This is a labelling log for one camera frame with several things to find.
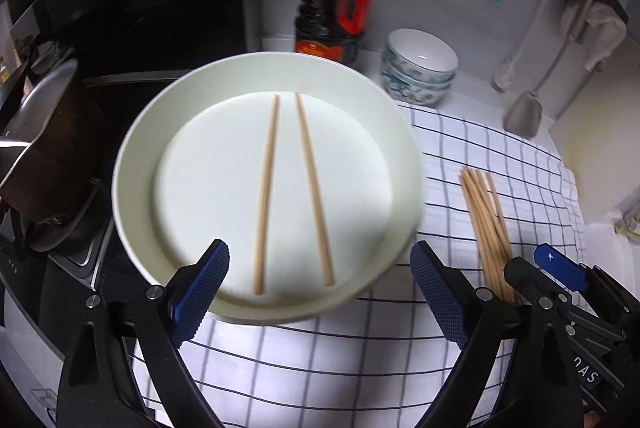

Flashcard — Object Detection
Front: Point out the white checkered cloth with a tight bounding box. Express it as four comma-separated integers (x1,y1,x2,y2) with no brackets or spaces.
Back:
127,100,586,428

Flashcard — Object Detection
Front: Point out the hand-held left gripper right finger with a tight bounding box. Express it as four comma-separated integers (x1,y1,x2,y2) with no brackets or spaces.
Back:
410,240,586,428

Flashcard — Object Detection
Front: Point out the pile of chopsticks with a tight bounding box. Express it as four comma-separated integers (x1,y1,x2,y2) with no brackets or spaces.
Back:
459,167,526,306

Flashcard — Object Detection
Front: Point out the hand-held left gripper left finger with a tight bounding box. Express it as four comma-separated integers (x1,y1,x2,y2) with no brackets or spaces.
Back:
56,239,231,428

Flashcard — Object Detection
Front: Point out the white cutting board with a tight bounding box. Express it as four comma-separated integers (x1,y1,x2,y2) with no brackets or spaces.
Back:
550,53,640,224

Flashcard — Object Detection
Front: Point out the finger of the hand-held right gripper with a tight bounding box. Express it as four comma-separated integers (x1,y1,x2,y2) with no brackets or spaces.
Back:
532,244,631,314
502,257,576,316

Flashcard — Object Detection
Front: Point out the floral patterned white bowl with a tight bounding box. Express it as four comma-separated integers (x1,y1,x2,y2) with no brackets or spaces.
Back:
382,29,460,81
382,80,453,108
381,65,457,93

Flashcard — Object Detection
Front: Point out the black gas stove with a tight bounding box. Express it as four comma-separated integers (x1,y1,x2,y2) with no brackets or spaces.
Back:
0,178,118,359

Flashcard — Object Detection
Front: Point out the wooden chopstick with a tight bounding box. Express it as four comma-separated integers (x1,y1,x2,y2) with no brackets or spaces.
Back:
252,94,281,296
294,92,336,287

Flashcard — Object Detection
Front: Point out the white round plate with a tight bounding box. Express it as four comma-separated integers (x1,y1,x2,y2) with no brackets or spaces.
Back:
111,51,430,324

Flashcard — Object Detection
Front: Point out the black wok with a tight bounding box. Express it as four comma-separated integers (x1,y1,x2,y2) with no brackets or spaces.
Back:
0,73,108,221

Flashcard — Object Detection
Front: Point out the hanging beige towel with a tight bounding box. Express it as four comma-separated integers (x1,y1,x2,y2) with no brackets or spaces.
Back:
585,3,628,71

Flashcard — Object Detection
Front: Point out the white ladle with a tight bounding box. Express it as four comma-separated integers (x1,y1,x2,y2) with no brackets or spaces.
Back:
491,0,558,94

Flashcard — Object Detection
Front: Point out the grey spatula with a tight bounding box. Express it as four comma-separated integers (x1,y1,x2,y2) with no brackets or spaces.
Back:
502,0,596,139

